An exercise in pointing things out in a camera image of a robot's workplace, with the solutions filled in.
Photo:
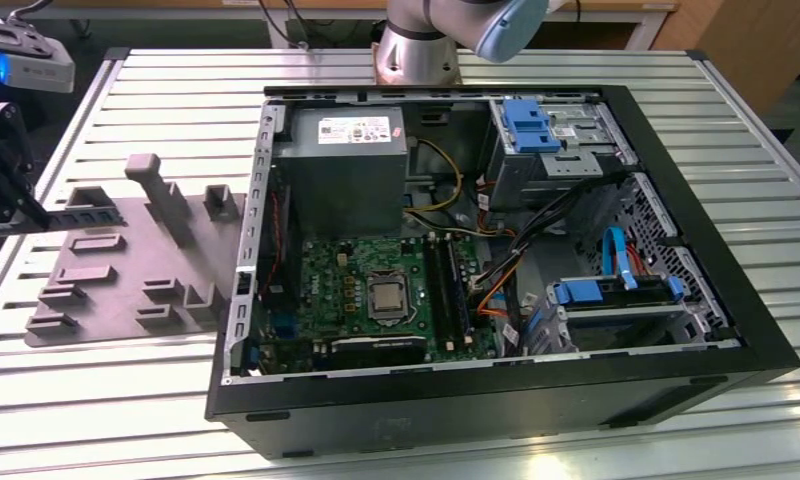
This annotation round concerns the silver drive cage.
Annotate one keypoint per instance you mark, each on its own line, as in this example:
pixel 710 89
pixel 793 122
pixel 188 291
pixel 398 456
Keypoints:
pixel 574 170

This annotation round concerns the blue drive latch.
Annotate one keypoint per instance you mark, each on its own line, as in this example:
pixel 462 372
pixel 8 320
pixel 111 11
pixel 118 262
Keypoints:
pixel 530 125

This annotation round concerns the RAM stick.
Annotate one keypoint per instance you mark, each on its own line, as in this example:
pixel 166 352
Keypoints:
pixel 457 290
pixel 87 218

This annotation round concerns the black camera bracket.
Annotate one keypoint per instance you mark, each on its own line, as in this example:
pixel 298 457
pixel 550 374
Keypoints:
pixel 14 37

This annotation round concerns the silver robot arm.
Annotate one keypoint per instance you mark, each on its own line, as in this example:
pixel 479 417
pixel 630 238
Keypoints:
pixel 414 50

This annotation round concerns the long RAM slot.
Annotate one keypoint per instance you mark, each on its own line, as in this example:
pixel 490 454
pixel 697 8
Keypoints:
pixel 435 280

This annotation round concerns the silver CPU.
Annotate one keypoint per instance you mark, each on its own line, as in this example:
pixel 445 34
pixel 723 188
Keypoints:
pixel 389 297

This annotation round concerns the green motherboard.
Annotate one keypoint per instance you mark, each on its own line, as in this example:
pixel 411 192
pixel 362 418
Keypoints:
pixel 327 280

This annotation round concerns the brown wooden cabinet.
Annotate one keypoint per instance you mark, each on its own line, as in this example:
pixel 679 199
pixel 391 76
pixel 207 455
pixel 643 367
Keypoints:
pixel 754 50

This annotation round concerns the grey power supply unit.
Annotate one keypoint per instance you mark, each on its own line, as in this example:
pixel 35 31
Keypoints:
pixel 341 190

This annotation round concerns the blue expansion slot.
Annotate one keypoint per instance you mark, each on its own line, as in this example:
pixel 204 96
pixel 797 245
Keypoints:
pixel 284 326

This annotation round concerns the black graphics card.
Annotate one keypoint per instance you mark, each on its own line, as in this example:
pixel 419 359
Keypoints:
pixel 374 350

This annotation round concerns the silver disk bay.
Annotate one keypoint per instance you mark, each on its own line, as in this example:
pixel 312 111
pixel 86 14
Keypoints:
pixel 627 311

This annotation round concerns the white framed wooden desk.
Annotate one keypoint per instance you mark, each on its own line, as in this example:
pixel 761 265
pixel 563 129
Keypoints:
pixel 650 30

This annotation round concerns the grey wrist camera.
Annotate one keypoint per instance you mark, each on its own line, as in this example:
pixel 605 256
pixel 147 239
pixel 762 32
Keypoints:
pixel 40 75

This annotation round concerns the grey parts rack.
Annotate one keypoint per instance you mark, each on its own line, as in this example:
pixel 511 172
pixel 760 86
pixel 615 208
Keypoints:
pixel 127 260

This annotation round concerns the hard disk in blue carrier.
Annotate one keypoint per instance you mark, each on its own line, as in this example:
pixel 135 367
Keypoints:
pixel 614 295

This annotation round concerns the socket locking lever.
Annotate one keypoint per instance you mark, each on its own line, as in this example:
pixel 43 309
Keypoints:
pixel 414 311

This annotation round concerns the rear port connectors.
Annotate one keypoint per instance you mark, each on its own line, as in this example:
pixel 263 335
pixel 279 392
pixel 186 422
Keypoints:
pixel 250 359

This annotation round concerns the black PC case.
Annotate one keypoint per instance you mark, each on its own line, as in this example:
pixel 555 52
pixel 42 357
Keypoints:
pixel 441 405

